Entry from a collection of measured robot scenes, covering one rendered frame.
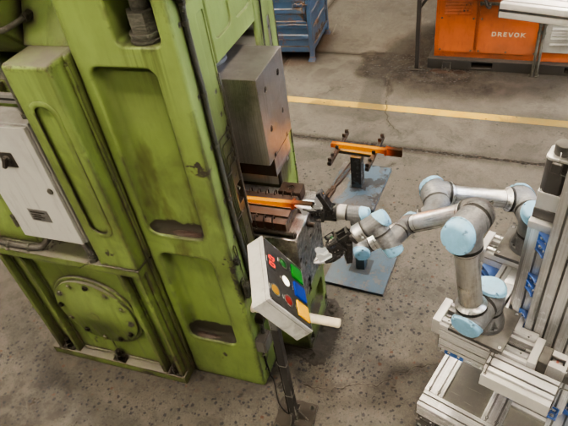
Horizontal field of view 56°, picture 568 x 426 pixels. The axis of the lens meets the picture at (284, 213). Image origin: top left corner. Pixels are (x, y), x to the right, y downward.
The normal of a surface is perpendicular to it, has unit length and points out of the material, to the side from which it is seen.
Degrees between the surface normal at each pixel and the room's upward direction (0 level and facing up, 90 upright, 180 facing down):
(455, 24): 90
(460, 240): 83
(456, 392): 0
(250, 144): 90
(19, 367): 0
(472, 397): 0
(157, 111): 89
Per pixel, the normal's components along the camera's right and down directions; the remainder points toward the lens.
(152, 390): -0.12, -0.75
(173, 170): -0.32, 0.64
